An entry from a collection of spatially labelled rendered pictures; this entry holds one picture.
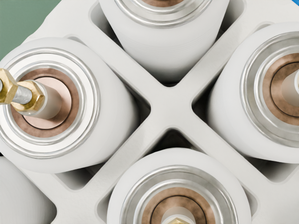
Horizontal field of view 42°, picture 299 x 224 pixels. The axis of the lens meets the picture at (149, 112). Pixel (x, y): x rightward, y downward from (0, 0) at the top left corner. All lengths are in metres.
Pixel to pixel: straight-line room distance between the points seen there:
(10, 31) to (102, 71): 0.32
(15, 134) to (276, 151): 0.17
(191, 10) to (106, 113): 0.09
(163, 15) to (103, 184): 0.15
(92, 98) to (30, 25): 0.32
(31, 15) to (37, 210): 0.30
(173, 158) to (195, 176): 0.02
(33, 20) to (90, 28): 0.23
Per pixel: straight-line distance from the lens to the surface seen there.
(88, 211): 0.34
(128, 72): 0.34
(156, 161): 0.26
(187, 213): 0.24
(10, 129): 0.28
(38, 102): 0.24
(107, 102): 0.26
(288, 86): 0.25
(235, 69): 0.27
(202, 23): 0.27
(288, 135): 0.26
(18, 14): 0.58
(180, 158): 0.26
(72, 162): 0.27
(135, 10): 0.27
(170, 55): 0.30
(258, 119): 0.26
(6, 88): 0.20
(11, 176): 0.34
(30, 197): 0.35
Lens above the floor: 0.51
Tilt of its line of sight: 84 degrees down
